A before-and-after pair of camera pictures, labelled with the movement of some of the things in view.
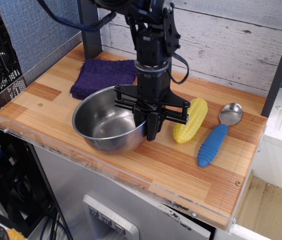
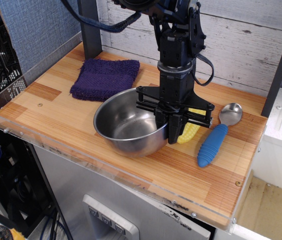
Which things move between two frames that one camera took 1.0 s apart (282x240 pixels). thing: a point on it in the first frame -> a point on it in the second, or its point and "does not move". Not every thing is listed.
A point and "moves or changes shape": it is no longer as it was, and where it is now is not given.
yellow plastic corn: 197,113 does not move
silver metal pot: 105,127 moves or changes shape
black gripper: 153,90 -> 176,92
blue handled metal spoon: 229,114 does not move
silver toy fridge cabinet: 96,204 does not move
